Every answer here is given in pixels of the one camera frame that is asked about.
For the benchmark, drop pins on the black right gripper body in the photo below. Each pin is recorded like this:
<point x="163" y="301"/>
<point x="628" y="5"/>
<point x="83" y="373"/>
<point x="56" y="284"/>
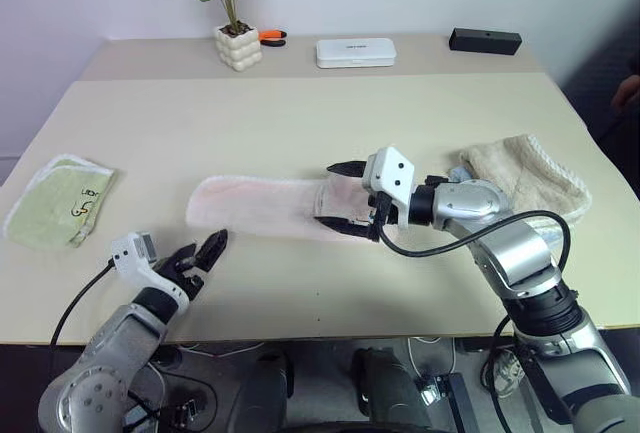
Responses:
<point x="382" y="208"/>

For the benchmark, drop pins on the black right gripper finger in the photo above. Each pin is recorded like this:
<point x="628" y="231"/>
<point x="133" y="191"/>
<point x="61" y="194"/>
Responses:
<point x="347" y="168"/>
<point x="345" y="226"/>

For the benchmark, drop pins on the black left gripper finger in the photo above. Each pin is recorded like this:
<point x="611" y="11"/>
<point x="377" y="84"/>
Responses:
<point x="216" y="255"/>
<point x="214" y="243"/>

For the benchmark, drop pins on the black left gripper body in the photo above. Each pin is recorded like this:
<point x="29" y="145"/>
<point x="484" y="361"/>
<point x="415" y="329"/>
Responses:
<point x="182" y="270"/>

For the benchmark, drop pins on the pink towel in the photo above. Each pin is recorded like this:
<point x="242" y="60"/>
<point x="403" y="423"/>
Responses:
<point x="250" y="203"/>

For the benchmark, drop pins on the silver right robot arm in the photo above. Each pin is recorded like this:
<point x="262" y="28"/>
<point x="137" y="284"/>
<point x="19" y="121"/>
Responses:
<point x="520" y="248"/>

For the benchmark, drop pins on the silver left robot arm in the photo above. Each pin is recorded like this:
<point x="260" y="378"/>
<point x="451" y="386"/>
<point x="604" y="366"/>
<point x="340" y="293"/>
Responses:
<point x="115" y="348"/>

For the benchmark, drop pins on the folded green towel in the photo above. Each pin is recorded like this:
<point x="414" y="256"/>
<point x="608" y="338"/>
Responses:
<point x="55" y="203"/>

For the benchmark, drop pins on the beige towel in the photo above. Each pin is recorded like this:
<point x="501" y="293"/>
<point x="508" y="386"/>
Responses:
<point x="525" y="168"/>

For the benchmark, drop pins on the person's bare hand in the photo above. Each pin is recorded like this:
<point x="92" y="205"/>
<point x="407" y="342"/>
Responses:
<point x="627" y="94"/>

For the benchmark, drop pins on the flat white case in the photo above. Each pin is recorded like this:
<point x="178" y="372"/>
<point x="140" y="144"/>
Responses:
<point x="356" y="53"/>

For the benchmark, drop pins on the dark rounded shape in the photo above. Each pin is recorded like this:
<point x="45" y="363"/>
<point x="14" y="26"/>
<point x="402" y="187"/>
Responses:
<point x="385" y="393"/>
<point x="262" y="393"/>

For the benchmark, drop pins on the orange black pliers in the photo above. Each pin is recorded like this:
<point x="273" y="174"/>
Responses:
<point x="272" y="34"/>

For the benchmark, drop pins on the green plant in white pot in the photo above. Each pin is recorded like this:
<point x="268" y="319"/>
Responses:
<point x="239" y="50"/>

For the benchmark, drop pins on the long black box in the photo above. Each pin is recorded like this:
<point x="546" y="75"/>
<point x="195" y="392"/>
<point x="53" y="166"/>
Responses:
<point x="485" y="41"/>

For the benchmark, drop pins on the white sneaker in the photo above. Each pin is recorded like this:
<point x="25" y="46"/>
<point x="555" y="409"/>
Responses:
<point x="505" y="373"/>

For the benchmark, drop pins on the person in dark clothes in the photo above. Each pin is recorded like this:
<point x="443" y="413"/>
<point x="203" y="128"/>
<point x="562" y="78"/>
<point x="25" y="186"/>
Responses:
<point x="595" y="103"/>

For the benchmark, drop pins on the olive rounded robot body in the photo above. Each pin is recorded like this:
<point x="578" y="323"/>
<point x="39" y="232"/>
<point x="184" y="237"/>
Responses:
<point x="607" y="415"/>

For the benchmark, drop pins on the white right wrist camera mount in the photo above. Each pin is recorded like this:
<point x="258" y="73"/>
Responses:
<point x="395" y="173"/>

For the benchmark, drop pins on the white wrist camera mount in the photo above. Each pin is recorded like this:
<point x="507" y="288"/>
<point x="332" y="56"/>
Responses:
<point x="395" y="173"/>
<point x="131" y="259"/>

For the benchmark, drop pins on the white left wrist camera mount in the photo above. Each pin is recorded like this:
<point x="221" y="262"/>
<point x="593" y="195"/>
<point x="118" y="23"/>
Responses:
<point x="131" y="259"/>

